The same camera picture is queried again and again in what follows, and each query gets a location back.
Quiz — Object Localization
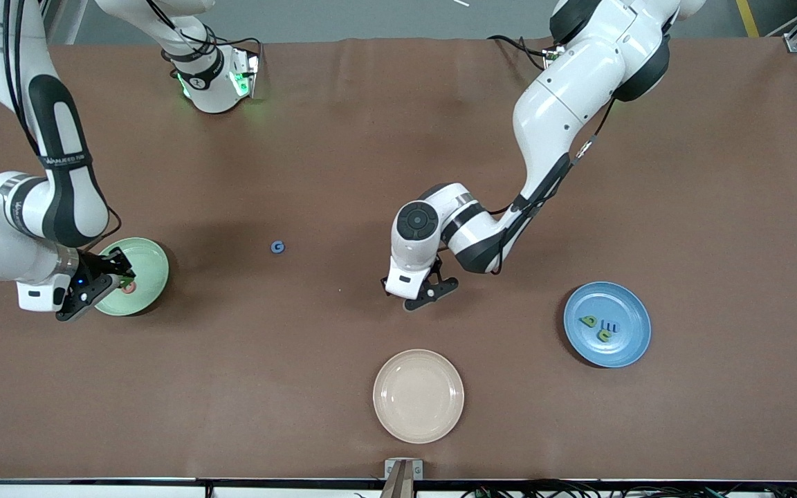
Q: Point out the green plate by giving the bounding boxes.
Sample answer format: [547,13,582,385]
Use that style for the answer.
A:
[94,237,170,317]

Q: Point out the beige plate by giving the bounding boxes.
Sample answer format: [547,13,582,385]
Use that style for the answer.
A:
[373,349,465,444]

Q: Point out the brown table cover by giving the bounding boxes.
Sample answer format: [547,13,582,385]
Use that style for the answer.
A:
[0,36,797,483]

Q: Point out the blue plate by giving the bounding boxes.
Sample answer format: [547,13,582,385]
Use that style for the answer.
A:
[563,281,652,369]

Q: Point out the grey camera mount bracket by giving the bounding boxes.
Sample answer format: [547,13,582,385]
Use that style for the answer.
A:
[385,459,424,498]

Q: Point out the white table edge rail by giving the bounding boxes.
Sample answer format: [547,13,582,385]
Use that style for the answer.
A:
[0,477,797,498]

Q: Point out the black arm base cable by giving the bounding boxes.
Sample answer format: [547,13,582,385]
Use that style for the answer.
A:
[487,33,551,73]

